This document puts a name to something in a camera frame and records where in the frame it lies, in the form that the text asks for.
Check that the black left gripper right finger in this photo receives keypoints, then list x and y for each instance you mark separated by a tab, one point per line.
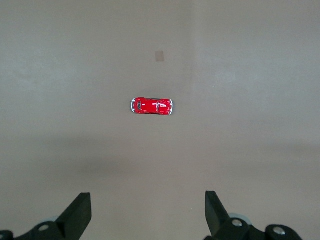
225	230

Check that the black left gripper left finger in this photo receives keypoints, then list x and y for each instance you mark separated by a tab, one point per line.
67	225

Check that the red beetle toy car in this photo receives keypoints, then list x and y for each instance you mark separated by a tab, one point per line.
150	106

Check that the brown tape patch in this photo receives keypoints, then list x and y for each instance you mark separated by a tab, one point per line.
159	56

